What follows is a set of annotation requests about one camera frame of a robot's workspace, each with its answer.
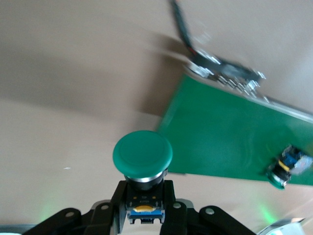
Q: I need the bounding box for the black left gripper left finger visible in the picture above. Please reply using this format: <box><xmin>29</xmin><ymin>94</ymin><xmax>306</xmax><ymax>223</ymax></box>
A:
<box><xmin>22</xmin><ymin>180</ymin><xmax>128</xmax><ymax>235</ymax></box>

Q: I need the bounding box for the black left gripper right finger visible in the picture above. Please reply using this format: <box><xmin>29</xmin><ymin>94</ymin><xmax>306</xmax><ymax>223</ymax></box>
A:
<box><xmin>160</xmin><ymin>180</ymin><xmax>256</xmax><ymax>235</ymax></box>

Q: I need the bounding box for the green push button switch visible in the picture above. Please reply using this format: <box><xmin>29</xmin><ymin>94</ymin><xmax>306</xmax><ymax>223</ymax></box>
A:
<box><xmin>266</xmin><ymin>144</ymin><xmax>313</xmax><ymax>190</ymax></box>
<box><xmin>112</xmin><ymin>131</ymin><xmax>174</xmax><ymax>225</ymax></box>

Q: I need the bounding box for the green conveyor belt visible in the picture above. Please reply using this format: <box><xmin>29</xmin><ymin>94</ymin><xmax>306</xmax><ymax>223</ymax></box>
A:
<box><xmin>156</xmin><ymin>61</ymin><xmax>313</xmax><ymax>184</ymax></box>

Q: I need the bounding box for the red black power wire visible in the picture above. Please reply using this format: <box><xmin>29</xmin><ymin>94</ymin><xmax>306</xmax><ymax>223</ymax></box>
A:
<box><xmin>168</xmin><ymin>0</ymin><xmax>221</xmax><ymax>67</ymax></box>

